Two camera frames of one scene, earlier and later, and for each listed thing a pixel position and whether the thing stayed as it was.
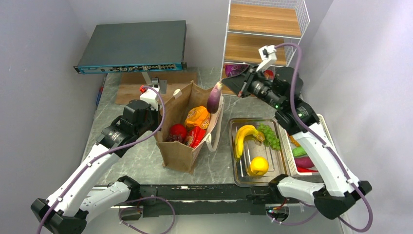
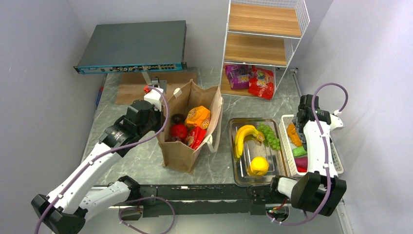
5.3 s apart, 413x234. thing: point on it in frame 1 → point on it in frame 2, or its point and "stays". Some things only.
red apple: x=177 y=128 stays
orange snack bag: x=198 y=116 stays
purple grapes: x=173 y=138 stays
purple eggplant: x=214 y=97 → x=178 y=118
